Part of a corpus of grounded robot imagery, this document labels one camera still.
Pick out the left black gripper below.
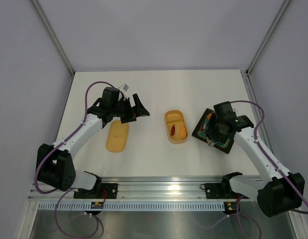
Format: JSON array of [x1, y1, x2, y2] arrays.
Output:
[[111, 94, 149, 123]]

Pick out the metal tongs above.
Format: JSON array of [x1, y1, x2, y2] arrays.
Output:
[[202, 124, 215, 147]]

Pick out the pale orange food piece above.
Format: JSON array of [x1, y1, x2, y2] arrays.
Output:
[[179, 125, 187, 139]]

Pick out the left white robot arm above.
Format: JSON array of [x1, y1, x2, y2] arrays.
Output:
[[34, 87, 150, 198]]

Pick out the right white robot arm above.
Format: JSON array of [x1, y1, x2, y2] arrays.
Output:
[[204, 102, 305, 217]]

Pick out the tan lunch box lid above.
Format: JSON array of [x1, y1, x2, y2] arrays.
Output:
[[106, 120, 129, 153]]

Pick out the tan lunch box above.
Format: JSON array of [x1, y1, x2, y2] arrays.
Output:
[[164, 110, 188, 144]]

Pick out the black teal square plate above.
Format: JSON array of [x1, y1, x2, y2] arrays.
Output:
[[191, 108, 234, 154]]

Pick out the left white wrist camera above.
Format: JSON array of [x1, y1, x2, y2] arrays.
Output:
[[119, 84, 129, 98]]

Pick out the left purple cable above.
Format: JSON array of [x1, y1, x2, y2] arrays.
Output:
[[34, 81, 115, 237]]

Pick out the right black base bracket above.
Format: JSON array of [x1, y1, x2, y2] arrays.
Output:
[[200, 183, 238, 199]]

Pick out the black base bracket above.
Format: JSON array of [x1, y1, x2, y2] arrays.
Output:
[[200, 183, 238, 199], [73, 183, 118, 199]]

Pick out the aluminium mounting rail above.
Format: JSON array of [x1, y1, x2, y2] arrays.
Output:
[[28, 176, 262, 203]]

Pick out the left black base bracket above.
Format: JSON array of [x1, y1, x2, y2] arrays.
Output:
[[73, 183, 118, 199]]

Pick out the right aluminium frame post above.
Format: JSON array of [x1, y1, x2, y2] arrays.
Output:
[[245, 0, 293, 77]]

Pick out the aluminium frame post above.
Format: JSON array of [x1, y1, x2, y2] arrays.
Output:
[[29, 0, 75, 78], [245, 0, 293, 77]]

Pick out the left aluminium frame post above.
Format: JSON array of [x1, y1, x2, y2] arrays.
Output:
[[29, 0, 75, 78]]

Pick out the white slotted cable duct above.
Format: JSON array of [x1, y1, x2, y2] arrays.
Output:
[[38, 201, 225, 212]]

